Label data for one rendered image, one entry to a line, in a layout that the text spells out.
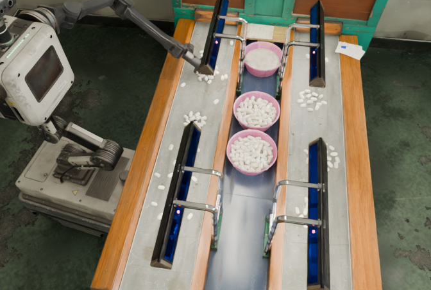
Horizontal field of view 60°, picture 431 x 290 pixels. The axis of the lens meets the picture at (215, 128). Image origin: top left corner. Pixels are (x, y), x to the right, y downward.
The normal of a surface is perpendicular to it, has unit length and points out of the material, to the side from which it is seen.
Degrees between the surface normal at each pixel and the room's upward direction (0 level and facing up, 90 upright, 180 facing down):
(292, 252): 0
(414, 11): 90
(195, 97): 0
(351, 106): 0
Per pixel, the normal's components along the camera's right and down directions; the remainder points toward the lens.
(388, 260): 0.00, -0.58
